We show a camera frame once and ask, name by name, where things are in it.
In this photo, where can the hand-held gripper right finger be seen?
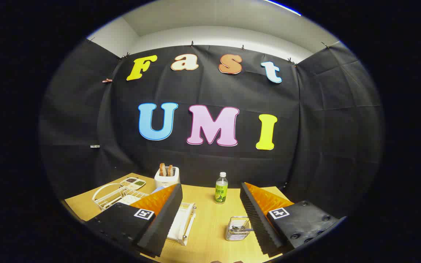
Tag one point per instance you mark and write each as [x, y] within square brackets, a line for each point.
[258, 223]

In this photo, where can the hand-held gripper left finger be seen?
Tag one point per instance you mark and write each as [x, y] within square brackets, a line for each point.
[163, 223]

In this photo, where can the white compartment seasoning dish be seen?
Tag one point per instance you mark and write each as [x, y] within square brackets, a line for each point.
[132, 183]

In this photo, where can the white toaster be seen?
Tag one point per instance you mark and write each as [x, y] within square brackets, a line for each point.
[166, 180]

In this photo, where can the green label drink bottle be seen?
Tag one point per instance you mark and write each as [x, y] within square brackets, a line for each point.
[221, 193]

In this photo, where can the toasted bread slice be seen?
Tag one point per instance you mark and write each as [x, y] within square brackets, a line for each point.
[162, 170]
[170, 170]

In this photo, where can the black backdrop cloth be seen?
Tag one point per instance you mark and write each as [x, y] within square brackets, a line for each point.
[210, 91]

